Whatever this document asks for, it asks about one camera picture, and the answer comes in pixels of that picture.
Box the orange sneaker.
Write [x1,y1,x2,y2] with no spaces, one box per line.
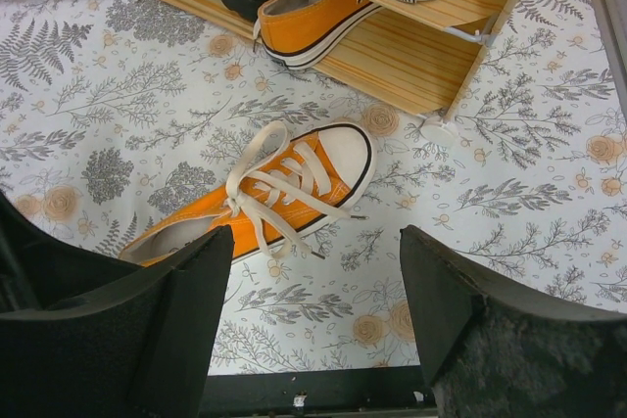
[253,0,382,70]
[120,121,376,266]

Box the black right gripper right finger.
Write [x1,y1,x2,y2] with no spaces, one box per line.
[400,226,626,417]

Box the wooden shoe cabinet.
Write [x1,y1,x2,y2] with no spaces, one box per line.
[100,0,548,148]

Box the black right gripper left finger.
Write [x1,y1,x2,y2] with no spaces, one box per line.
[1,200,234,417]

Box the aluminium rail frame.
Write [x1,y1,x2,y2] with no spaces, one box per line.
[199,366,438,417]

